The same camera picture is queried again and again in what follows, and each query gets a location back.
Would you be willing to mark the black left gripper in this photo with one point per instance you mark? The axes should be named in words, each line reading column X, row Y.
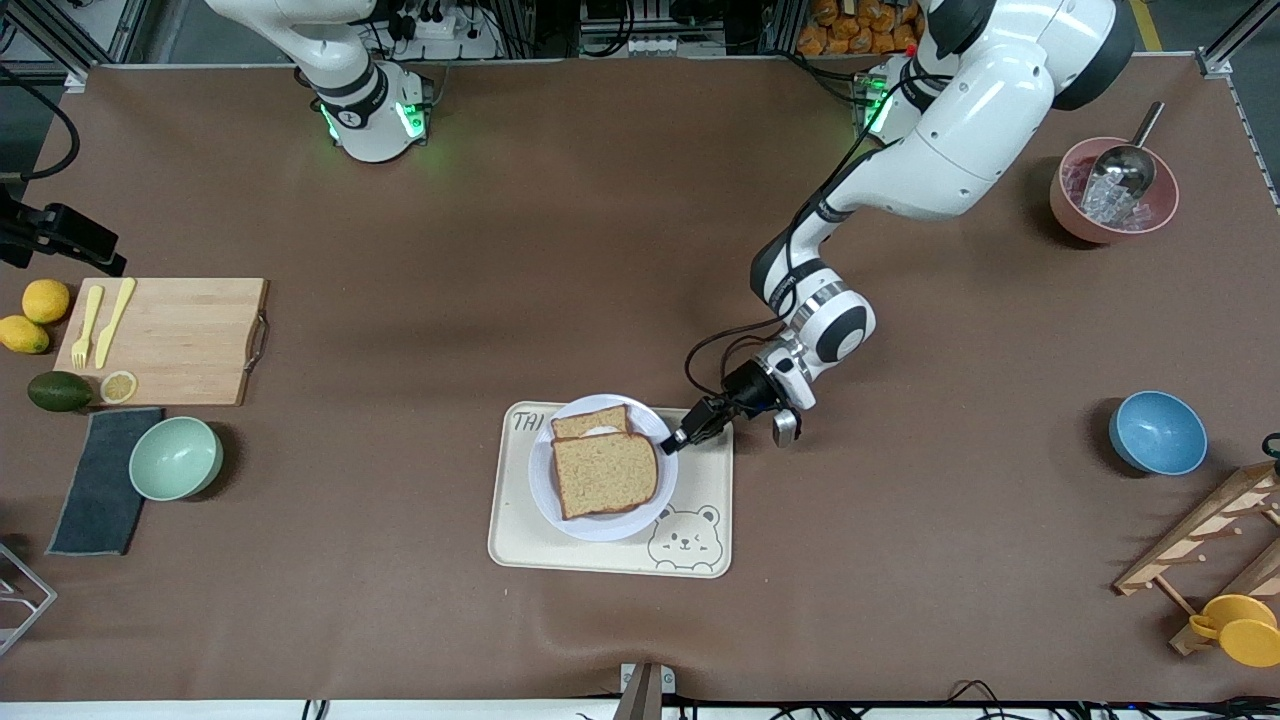
column 744, row 386

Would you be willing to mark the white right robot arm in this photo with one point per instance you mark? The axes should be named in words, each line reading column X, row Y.
column 365, row 120

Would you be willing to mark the wooden cutting board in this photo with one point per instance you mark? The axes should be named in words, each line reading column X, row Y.
column 190, row 340

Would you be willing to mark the orange snack packets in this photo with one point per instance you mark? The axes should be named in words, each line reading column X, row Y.
column 850, row 25

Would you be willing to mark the dark grey cloth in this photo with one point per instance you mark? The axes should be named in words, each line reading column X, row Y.
column 95, row 500

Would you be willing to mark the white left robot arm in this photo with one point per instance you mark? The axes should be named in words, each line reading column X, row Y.
column 960, row 130

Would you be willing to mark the wooden rack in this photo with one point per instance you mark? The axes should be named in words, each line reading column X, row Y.
column 1200, row 540

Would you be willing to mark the small black object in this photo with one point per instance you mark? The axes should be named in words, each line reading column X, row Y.
column 1272, row 446

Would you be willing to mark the pink bowl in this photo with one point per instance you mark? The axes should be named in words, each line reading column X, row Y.
column 1080, row 225

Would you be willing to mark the blue bowl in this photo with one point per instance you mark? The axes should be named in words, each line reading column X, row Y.
column 1158, row 432

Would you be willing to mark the cream tray with bear print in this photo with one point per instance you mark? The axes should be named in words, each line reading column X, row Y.
column 700, row 480

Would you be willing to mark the lemon slice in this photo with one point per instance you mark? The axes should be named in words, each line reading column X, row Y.
column 119, row 387

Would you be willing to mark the round yellow lemon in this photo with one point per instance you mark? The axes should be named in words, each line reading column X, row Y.
column 46, row 301

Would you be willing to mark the white round plate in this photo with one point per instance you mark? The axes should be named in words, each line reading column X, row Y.
column 545, row 490

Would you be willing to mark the clear ice cubes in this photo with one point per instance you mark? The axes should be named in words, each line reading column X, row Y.
column 1110, row 205

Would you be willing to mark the yellow plastic knife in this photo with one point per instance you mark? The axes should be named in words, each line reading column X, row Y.
column 115, row 320

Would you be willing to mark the green avocado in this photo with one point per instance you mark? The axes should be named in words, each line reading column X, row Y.
column 60, row 392

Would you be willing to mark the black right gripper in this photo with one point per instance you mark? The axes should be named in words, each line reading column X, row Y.
column 9, row 216

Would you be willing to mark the mint green bowl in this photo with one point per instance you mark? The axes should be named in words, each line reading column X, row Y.
column 175, row 458

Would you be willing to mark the fried egg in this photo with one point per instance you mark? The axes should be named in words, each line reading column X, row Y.
column 603, row 431

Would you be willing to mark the white power strip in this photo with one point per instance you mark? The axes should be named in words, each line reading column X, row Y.
column 440, row 25
column 620, row 45

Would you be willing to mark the oval yellow lemon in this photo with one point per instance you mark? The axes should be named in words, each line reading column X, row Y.
column 22, row 335

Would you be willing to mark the metal scoop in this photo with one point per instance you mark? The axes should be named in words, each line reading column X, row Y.
column 1125, row 165

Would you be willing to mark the yellow plastic fork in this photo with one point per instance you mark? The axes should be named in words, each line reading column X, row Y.
column 88, row 320

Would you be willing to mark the brown bread slice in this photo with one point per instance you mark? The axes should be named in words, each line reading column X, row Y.
column 605, row 475
column 590, row 420

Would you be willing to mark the yellow cup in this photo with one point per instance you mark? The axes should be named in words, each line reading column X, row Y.
column 1240, row 630

